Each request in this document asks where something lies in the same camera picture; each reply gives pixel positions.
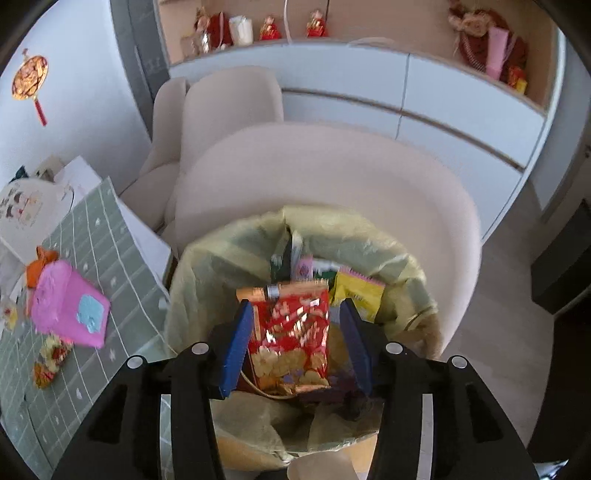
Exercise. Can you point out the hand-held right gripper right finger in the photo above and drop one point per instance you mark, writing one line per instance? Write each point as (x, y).
(358, 350)

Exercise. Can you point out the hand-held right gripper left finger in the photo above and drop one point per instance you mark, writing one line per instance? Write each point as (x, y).
(238, 350)

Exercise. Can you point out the red snack packet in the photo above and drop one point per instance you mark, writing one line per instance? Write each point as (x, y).
(291, 332)

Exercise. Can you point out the yellow snack wrapper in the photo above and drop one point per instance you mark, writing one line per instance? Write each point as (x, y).
(355, 293)

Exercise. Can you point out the yellow trash bag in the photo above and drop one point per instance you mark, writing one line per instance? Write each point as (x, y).
(221, 249)

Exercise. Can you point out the white green packet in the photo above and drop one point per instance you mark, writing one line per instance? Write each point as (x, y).
(325, 270)

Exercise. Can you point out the pink packet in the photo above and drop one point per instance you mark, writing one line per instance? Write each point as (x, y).
(304, 268)

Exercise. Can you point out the black plastic wrapper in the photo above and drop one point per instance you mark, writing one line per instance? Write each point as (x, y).
(292, 254)

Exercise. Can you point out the green grid table mat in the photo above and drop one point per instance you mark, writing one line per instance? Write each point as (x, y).
(124, 286)

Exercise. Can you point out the cream upholstered chair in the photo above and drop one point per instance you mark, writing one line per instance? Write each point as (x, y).
(226, 106)
(346, 175)
(164, 138)

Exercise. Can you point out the pink box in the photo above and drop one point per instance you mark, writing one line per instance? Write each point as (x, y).
(64, 300)

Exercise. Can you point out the floral printed wrapper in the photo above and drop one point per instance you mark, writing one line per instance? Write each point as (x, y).
(51, 362)

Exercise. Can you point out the orange wrapper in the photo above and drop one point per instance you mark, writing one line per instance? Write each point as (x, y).
(41, 267)

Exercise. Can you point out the dark cabinet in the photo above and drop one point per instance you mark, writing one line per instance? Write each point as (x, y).
(563, 263)

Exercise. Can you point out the small pale wrapper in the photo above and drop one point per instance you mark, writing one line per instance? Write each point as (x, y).
(8, 314)

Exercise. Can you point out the beige object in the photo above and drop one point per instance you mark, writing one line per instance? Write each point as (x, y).
(48, 168)

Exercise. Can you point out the white sideboard cabinet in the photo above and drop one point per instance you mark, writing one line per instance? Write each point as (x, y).
(346, 74)

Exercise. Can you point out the glass jar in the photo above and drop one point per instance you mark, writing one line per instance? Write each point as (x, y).
(191, 46)

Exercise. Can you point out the grey glass door cabinet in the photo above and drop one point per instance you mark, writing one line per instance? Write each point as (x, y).
(143, 55)

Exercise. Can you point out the small red yellow box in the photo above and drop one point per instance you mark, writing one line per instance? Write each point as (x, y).
(518, 81)

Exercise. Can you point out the white pitcher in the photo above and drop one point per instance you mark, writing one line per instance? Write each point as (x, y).
(241, 30)

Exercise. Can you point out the red doll figurine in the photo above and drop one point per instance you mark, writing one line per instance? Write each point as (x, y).
(268, 28)
(316, 24)

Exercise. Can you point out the flower doll ornament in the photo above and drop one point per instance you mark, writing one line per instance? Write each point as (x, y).
(202, 25)

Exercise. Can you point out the pink tube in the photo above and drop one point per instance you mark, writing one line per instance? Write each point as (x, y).
(495, 53)

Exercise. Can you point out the red gold wall ornament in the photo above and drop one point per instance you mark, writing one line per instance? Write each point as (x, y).
(30, 76)

